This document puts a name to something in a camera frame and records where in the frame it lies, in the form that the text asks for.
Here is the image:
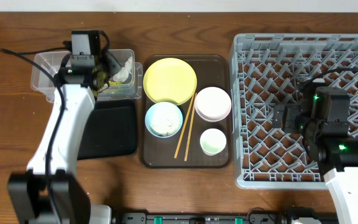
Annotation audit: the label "wooden chopstick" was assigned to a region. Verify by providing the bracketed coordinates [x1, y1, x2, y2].
[174, 93, 196, 159]
[184, 92, 197, 162]

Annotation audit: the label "pink white bowl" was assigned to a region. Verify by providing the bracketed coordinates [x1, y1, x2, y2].
[195, 86, 232, 122]

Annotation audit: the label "left wooden chopstick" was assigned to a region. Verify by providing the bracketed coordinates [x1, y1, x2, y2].
[174, 93, 196, 159]

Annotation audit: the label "dark brown serving tray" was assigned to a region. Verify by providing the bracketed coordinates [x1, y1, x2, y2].
[138, 55, 232, 169]

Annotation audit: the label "grey dishwasher rack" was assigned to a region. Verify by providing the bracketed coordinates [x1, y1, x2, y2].
[229, 34, 358, 190]

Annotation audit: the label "small pale green cup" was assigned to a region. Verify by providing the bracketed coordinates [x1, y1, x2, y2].
[200, 128, 226, 156]

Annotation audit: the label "right wooden chopstick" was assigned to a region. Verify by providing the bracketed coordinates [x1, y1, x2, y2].
[184, 92, 197, 162]

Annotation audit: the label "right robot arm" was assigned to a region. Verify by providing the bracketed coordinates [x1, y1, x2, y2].
[272, 79, 358, 223]

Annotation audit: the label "black waste tray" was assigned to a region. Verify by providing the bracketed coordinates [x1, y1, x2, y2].
[77, 100, 137, 160]

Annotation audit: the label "green orange snack wrapper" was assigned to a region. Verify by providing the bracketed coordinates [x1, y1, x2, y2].
[100, 80, 124, 92]

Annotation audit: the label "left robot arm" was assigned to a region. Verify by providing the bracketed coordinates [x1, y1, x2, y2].
[1, 30, 121, 223]

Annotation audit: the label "light blue bowl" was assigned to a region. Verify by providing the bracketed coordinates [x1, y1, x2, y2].
[145, 102, 183, 138]

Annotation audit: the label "pile of rice scraps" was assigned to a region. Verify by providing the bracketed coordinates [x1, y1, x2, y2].
[150, 110, 181, 137]

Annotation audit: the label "yellow plate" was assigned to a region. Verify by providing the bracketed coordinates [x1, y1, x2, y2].
[143, 58, 198, 105]

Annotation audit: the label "clear plastic waste bin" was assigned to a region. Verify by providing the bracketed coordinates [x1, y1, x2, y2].
[30, 49, 144, 104]

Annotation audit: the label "white tissue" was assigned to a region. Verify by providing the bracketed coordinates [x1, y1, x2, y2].
[112, 57, 133, 82]

